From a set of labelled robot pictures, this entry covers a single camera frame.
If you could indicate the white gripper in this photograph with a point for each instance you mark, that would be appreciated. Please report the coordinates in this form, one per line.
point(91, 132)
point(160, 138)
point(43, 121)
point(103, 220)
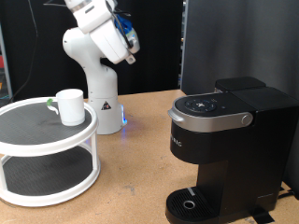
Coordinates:
point(109, 43)

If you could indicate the white mug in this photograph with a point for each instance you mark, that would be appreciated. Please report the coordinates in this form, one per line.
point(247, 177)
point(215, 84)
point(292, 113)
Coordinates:
point(72, 107)

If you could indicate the black Keurig coffee machine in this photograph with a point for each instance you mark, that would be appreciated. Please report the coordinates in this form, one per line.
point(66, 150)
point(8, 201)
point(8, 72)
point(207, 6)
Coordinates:
point(249, 149)

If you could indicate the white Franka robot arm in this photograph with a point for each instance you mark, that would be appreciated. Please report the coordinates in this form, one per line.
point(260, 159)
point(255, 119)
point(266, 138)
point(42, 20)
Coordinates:
point(102, 90)

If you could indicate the black backdrop curtain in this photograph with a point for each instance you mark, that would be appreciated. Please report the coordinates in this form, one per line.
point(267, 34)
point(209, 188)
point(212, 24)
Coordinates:
point(155, 46)

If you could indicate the dark grey backdrop panel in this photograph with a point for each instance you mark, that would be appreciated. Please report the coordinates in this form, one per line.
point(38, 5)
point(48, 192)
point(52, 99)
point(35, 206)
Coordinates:
point(236, 37)

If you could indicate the white two-tier turntable stand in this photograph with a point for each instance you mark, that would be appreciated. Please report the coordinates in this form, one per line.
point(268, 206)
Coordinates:
point(46, 146)

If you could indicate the black tape strip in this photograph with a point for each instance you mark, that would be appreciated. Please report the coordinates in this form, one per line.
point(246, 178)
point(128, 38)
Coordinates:
point(263, 216)

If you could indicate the grey metal frame post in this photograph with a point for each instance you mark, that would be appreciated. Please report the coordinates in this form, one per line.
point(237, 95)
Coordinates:
point(7, 74)

